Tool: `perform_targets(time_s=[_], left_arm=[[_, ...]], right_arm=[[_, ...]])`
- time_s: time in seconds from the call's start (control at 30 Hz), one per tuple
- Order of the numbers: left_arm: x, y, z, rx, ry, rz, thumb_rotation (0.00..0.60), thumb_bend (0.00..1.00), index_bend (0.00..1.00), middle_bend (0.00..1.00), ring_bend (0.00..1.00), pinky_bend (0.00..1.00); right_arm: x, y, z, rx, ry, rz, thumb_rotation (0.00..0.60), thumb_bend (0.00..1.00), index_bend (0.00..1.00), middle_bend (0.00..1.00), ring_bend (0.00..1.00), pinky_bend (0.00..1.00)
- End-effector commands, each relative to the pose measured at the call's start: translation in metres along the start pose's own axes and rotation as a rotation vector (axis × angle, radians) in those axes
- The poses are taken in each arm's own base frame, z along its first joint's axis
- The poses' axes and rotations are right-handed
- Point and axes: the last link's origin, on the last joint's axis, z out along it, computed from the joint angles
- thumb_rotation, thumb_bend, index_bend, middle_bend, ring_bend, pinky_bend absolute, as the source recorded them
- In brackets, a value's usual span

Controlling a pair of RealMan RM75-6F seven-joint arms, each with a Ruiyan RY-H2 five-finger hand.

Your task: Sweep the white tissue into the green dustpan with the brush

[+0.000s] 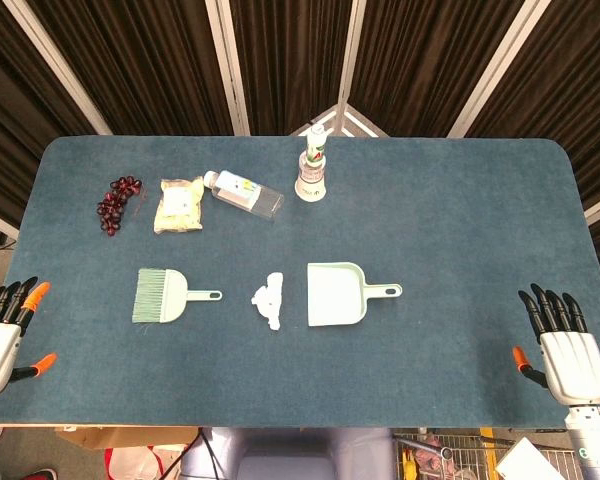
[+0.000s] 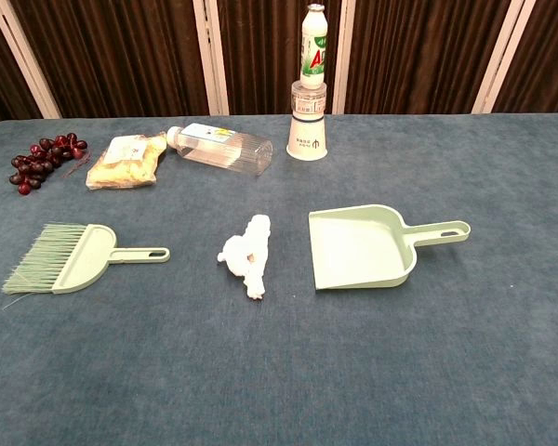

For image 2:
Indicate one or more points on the white paper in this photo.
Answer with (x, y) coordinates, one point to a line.
(242, 255)

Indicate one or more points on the mint green dustpan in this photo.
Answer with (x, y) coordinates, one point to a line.
(353, 246)

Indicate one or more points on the mint green hand broom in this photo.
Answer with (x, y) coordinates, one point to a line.
(83, 260)

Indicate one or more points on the white paper cup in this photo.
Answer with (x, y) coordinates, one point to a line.
(307, 141)

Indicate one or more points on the clear plastic water bottle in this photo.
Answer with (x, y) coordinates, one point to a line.
(223, 148)

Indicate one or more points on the small clear plastic jar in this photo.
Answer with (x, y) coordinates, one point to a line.
(308, 102)

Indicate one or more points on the blue table cloth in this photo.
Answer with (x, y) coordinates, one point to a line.
(279, 371)

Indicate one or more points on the yellow snack bag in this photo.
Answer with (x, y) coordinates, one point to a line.
(121, 167)

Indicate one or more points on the white milk drink bottle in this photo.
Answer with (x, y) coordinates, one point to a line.
(314, 56)

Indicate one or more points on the brown pleated partition screen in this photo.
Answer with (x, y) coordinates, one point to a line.
(121, 56)

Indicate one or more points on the dark red grape bunch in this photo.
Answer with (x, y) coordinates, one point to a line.
(37, 165)

